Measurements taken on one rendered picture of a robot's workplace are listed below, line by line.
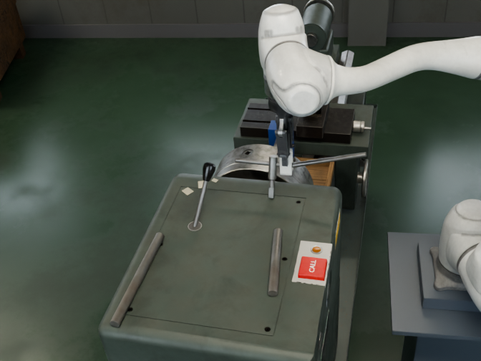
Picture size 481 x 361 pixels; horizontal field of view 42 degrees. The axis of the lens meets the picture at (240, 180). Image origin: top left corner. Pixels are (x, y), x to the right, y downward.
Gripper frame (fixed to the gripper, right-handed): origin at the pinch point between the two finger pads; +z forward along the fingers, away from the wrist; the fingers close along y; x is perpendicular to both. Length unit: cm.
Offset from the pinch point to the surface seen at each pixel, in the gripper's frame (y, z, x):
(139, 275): -36.6, 8.1, 28.0
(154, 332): -50, 10, 20
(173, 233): -20.1, 10.2, 25.6
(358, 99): 143, 68, -9
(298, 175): 16.9, 17.9, -0.2
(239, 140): 69, 45, 32
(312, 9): 141, 22, 14
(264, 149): 20.7, 12.2, 10.6
